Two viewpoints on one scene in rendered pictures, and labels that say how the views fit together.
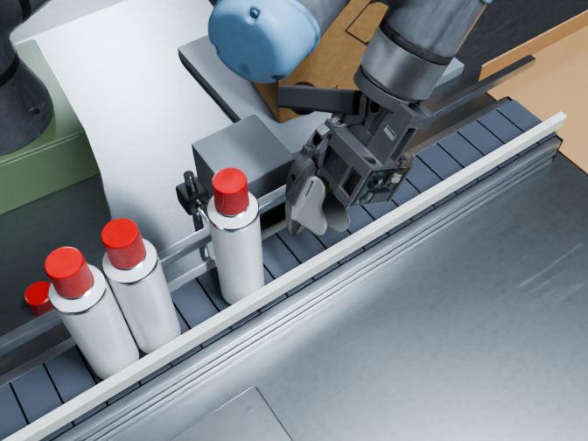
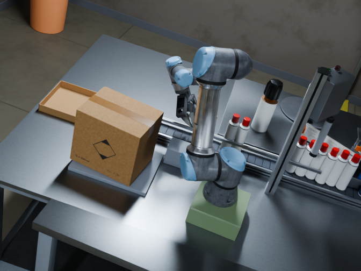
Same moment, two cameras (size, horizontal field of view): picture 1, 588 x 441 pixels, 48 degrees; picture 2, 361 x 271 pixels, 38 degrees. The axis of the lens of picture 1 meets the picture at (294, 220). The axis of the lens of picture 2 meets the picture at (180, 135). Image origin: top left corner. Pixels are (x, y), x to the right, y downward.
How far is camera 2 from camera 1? 2.62 m
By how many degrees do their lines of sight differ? 84
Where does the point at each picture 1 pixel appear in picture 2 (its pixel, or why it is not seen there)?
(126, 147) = (187, 189)
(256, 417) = (222, 130)
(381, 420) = not seen: hidden behind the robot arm
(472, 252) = not seen: hidden behind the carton
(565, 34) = (57, 114)
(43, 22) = (165, 243)
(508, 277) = not seen: hidden behind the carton
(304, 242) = (185, 136)
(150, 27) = (138, 211)
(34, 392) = (251, 159)
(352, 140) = (190, 98)
